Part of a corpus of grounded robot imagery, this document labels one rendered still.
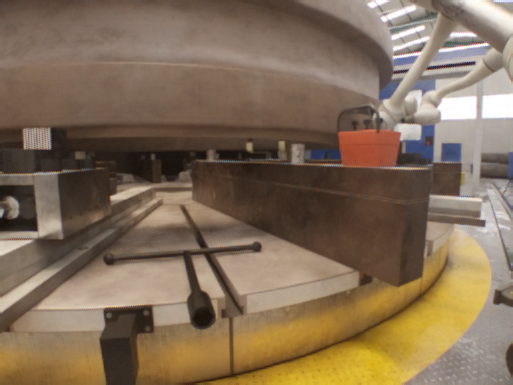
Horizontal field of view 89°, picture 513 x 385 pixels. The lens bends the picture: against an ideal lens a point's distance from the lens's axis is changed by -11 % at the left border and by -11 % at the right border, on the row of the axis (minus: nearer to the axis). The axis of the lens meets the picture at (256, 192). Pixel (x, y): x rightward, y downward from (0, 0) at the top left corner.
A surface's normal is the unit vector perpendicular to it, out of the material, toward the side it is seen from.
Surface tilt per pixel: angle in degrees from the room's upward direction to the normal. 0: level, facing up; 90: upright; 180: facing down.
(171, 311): 90
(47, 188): 90
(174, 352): 90
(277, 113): 90
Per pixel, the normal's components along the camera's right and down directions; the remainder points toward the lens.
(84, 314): 0.19, 0.11
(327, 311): 0.44, 0.11
